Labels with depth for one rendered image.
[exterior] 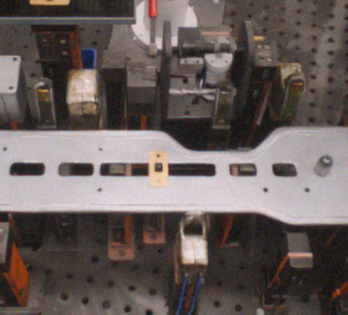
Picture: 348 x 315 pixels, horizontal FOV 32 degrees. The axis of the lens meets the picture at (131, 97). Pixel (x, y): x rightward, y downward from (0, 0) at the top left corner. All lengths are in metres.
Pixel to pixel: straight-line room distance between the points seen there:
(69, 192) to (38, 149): 0.12
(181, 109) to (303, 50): 0.61
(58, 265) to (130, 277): 0.18
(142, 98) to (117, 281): 0.45
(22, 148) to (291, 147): 0.57
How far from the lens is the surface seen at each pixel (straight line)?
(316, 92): 1.82
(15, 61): 1.32
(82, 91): 1.29
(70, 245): 1.53
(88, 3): 1.33
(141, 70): 1.32
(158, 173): 1.27
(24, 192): 1.27
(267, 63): 1.31
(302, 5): 2.02
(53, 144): 1.32
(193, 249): 1.17
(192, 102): 1.41
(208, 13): 1.84
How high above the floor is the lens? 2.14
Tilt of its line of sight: 56 degrees down
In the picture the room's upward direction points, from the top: straight up
